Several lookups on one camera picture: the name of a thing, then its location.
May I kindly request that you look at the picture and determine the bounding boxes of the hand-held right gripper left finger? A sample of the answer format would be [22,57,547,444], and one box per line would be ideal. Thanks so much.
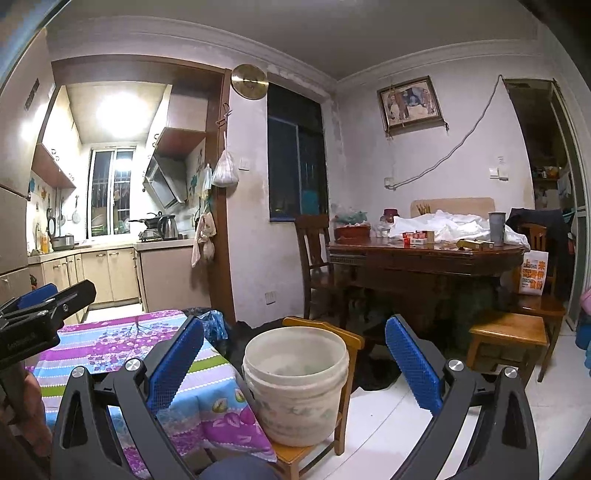
[51,316,206,480]

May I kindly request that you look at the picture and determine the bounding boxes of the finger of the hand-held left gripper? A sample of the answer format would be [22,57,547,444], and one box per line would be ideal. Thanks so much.
[0,283,59,315]
[0,278,98,332]

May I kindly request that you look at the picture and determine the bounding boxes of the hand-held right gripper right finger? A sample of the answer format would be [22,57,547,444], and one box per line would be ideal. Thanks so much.
[385,315,541,480]

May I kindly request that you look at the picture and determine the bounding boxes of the white plastic bucket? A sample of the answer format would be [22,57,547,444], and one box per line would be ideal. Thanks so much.
[241,327,350,448]

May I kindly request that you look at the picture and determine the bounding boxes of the person's left hand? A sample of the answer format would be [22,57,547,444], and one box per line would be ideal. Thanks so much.
[17,370,53,459]

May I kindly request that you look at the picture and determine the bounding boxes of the beige kitchen base cabinets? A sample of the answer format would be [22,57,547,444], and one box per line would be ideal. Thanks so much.
[27,237,205,325]

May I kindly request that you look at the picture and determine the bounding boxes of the blue plastic bag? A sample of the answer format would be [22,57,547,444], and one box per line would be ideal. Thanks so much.
[198,309,230,352]

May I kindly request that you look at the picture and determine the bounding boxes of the floral striped tablecloth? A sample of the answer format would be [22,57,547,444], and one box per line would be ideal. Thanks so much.
[25,308,279,480]

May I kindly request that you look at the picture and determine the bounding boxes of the dark wooden dining table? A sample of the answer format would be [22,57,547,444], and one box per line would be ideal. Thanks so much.
[326,230,530,343]

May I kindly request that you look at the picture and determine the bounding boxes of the low wooden stool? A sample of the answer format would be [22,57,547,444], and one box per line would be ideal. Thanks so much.
[466,311,551,385]

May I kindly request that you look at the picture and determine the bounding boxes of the black wok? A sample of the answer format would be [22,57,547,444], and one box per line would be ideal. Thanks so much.
[128,212,164,230]

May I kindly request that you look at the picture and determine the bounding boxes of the barred kitchen window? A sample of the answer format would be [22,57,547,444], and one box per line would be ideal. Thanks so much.
[87,147,138,239]

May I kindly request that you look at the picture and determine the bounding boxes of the steel kettle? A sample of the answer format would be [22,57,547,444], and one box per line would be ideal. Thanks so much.
[157,214,179,241]

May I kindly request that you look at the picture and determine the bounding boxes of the person's dark blue knee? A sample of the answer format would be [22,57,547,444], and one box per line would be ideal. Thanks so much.
[198,454,283,480]

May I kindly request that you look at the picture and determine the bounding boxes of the beige hanging cloth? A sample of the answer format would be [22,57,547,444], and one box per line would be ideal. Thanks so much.
[191,212,217,268]

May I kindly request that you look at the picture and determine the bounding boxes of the beige refrigerator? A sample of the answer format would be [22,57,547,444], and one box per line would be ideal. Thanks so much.
[0,27,52,306]

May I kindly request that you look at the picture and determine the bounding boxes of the brown wooden chair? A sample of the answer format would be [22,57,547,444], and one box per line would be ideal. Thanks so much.
[507,222,570,352]

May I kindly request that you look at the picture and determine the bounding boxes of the white cloth pile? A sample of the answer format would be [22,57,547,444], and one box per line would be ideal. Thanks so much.
[389,209,530,246]

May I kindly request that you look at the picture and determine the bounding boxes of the red basket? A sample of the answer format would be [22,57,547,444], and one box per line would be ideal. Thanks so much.
[333,223,372,244]

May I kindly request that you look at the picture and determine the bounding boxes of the dark wooden chair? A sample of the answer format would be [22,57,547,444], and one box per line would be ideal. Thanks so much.
[294,213,352,320]

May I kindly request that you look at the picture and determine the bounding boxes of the steel range hood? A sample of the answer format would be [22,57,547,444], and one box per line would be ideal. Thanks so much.
[141,154,188,210]

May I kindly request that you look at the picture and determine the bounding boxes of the white paper bag orange print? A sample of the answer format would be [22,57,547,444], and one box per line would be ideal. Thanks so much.
[520,248,550,296]

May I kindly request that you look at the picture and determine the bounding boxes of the grey cup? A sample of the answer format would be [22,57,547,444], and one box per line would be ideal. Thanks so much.
[488,211,508,245]

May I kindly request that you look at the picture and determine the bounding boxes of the clear plastic bag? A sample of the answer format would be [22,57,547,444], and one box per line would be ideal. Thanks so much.
[329,202,371,227]

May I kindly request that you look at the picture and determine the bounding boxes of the light wooden board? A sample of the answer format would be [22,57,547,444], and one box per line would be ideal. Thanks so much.
[410,197,496,221]

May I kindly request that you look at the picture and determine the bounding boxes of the square ceiling light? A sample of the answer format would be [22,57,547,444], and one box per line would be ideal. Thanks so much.
[93,89,145,136]

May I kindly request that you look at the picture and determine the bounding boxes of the dark jacket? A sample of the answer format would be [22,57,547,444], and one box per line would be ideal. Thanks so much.
[505,207,574,296]

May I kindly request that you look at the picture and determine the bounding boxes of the white hanging plastic bag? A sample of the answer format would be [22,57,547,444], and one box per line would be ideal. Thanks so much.
[211,148,240,188]

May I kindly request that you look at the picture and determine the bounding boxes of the dark window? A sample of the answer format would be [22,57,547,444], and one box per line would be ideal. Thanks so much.
[266,82,330,223]

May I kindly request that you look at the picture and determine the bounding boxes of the framed picture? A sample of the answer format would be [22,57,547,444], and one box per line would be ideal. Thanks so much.
[377,76,444,135]

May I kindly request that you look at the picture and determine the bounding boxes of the kitchen wall cabinet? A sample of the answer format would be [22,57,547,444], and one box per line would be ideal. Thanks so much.
[30,84,78,191]
[151,87,209,156]

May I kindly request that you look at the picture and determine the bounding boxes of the white wall cable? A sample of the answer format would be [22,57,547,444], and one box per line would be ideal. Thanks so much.
[385,73,507,191]

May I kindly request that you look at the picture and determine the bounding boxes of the gold round wall clock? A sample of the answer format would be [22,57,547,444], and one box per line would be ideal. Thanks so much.
[230,63,269,99]

